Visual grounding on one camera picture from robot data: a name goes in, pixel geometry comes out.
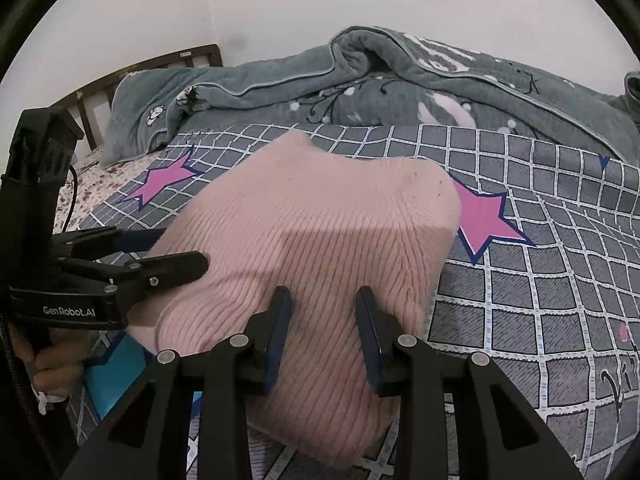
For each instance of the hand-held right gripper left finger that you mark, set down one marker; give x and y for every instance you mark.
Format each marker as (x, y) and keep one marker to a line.
(278, 332)

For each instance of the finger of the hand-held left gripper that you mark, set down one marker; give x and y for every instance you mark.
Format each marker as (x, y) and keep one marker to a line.
(170, 266)
(142, 239)

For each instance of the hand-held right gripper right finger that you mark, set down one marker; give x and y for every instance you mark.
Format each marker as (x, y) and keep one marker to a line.
(371, 337)

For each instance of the pink knit sweater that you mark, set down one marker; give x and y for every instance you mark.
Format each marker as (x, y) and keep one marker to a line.
(320, 240)

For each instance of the person's left hand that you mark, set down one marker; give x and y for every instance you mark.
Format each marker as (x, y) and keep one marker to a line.
(57, 362)

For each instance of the floral bedsheet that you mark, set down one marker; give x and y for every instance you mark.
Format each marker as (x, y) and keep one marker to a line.
(95, 185)

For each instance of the dark wooden headboard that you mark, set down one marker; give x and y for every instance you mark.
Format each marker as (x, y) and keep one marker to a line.
(150, 67)

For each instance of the grey checked star bedsheet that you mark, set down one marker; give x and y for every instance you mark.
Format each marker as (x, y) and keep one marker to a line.
(540, 270)

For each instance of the grey embroidered quilt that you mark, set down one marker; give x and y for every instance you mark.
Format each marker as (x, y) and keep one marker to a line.
(380, 85)

